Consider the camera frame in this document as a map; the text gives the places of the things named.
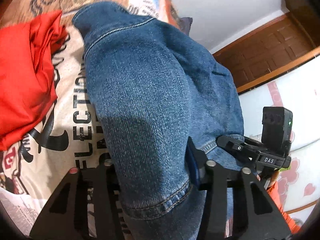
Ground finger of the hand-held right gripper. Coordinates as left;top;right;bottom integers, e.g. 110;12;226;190
216;135;264;161

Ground printed blanket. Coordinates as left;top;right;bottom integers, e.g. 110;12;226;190
0;0;183;238

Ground red cloth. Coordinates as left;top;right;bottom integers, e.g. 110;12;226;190
0;10;69;152

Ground brown wooden cabinet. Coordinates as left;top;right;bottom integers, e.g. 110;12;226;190
281;0;320;48

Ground blue denim jeans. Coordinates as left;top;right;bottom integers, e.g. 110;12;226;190
72;1;250;240

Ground brown wooden door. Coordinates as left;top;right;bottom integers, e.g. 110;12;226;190
212;12;320;94

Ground dark grey bag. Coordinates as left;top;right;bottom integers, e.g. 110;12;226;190
175;17;193;34

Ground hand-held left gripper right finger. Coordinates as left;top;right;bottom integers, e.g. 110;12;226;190
186;136;293;240

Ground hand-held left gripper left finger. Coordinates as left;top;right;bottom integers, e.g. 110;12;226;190
29;159;125;240

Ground white floral mattress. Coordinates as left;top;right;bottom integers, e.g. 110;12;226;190
237;52;320;228

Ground person's right forearm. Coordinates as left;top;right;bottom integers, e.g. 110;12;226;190
265;177;302;234

